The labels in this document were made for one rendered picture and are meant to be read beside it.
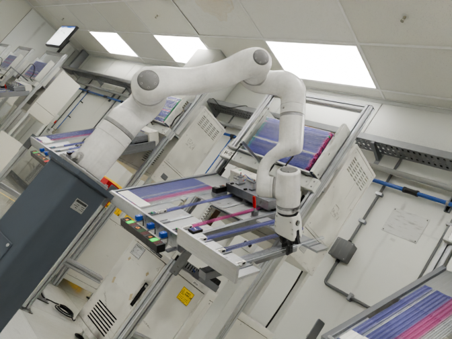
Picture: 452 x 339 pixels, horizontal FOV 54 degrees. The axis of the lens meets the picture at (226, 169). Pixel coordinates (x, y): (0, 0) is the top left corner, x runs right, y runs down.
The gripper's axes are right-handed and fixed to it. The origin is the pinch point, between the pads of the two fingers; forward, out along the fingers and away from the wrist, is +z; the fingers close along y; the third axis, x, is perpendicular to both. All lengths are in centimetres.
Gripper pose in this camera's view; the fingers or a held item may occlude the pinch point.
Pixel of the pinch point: (287, 247)
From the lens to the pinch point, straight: 169.5
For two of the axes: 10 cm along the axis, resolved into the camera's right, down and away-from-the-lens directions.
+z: 0.4, 9.3, 3.7
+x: -7.7, 2.6, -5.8
